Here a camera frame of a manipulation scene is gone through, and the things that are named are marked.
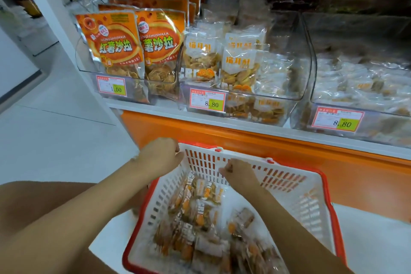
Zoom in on person's left hand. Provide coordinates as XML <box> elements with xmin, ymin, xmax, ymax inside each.
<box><xmin>133</xmin><ymin>137</ymin><xmax>186</xmax><ymax>179</ymax></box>

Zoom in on person's right hand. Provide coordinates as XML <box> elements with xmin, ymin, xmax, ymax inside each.
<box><xmin>217</xmin><ymin>158</ymin><xmax>265</xmax><ymax>198</ymax></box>

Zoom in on white snack shelf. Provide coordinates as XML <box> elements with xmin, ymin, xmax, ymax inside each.
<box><xmin>13</xmin><ymin>0</ymin><xmax>411</xmax><ymax>161</ymax></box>

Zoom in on white red-rimmed shopping basket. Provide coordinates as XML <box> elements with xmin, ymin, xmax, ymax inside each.
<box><xmin>121</xmin><ymin>140</ymin><xmax>348</xmax><ymax>274</ymax></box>

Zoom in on pile of small brown snacks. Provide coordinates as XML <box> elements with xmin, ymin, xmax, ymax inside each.
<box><xmin>153</xmin><ymin>173</ymin><xmax>290</xmax><ymax>274</ymax></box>

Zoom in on row of clear snacks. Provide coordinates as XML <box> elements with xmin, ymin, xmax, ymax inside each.
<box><xmin>225</xmin><ymin>51</ymin><xmax>300</xmax><ymax>124</ymax></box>
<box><xmin>311</xmin><ymin>55</ymin><xmax>411</xmax><ymax>147</ymax></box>

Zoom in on small brown snack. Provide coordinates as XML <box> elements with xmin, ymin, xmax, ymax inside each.
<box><xmin>220</xmin><ymin>46</ymin><xmax>262</xmax><ymax>92</ymax></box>
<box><xmin>225</xmin><ymin>24</ymin><xmax>268</xmax><ymax>51</ymax></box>
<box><xmin>182</xmin><ymin>30</ymin><xmax>222</xmax><ymax>83</ymax></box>

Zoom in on stack of orange packets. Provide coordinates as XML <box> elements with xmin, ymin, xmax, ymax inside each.
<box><xmin>74</xmin><ymin>0</ymin><xmax>202</xmax><ymax>102</ymax></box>

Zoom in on person's right forearm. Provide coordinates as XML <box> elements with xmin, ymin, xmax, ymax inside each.
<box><xmin>244</xmin><ymin>184</ymin><xmax>355</xmax><ymax>274</ymax></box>

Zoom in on person's left forearm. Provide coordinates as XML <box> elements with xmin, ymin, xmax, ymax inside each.
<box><xmin>0</xmin><ymin>158</ymin><xmax>161</xmax><ymax>274</ymax></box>

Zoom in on orange shelf base panel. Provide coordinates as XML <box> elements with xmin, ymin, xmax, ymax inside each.
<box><xmin>119</xmin><ymin>110</ymin><xmax>411</xmax><ymax>224</ymax></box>

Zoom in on background goods shelf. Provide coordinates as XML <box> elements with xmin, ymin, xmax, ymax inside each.
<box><xmin>0</xmin><ymin>0</ymin><xmax>107</xmax><ymax>56</ymax></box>

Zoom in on white yellow price tag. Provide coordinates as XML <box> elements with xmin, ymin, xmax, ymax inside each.
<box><xmin>311</xmin><ymin>105</ymin><xmax>366</xmax><ymax>133</ymax></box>
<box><xmin>188</xmin><ymin>87</ymin><xmax>228</xmax><ymax>113</ymax></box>
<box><xmin>95</xmin><ymin>74</ymin><xmax>128</xmax><ymax>97</ymax></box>

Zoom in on clear plastic bin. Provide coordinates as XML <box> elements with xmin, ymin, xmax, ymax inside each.
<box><xmin>73</xmin><ymin>0</ymin><xmax>191</xmax><ymax>105</ymax></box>
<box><xmin>301</xmin><ymin>12</ymin><xmax>411</xmax><ymax>150</ymax></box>
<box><xmin>178</xmin><ymin>9</ymin><xmax>315</xmax><ymax>128</ymax></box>

